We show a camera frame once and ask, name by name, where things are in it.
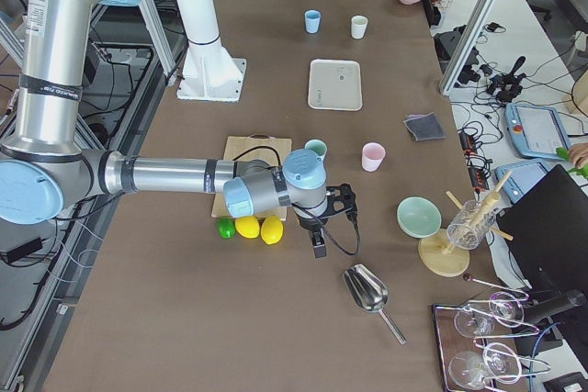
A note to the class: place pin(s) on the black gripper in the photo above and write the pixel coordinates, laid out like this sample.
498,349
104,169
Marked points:
309,224

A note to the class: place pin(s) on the green cup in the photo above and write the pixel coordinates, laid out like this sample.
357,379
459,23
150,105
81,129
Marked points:
318,147

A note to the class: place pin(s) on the pink cup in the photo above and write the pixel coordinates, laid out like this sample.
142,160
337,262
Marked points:
373,155

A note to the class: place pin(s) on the cream cup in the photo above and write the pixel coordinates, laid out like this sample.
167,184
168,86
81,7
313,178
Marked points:
359,26

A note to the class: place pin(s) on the blue cup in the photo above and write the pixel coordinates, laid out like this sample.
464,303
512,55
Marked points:
312,19

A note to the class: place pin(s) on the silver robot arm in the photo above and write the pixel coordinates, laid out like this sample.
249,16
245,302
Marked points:
43,170

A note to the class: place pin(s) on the beige rabbit tray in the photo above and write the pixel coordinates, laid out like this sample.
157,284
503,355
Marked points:
335,85

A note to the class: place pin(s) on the wine glass rack tray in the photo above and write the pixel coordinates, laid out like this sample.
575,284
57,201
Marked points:
475,343

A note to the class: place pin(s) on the yellow lemon outer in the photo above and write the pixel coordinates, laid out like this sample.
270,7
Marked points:
272,230

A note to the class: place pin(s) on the metal scoop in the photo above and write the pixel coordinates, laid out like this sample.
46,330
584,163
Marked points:
370,294

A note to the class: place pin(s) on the yellow lemon near lime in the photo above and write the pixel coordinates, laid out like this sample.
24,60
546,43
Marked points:
248,227

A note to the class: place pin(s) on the green lime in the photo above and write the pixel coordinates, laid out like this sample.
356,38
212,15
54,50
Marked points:
226,228

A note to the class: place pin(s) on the green bowl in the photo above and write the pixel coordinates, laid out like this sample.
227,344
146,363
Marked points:
418,217

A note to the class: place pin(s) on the wooden cutting board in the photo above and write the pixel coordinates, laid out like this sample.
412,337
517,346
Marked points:
235,147

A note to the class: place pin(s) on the wooden cup rack stand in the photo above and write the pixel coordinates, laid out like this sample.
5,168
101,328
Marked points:
443,258

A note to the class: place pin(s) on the clear glass mug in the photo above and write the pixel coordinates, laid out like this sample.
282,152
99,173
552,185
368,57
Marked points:
463,232

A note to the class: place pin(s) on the grey folded cloth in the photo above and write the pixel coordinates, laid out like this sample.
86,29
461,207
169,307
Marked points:
424,127

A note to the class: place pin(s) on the teach pendant tablet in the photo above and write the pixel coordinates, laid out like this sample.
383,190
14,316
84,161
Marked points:
536,131

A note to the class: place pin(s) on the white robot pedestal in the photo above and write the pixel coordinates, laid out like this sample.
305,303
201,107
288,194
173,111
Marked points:
209,73

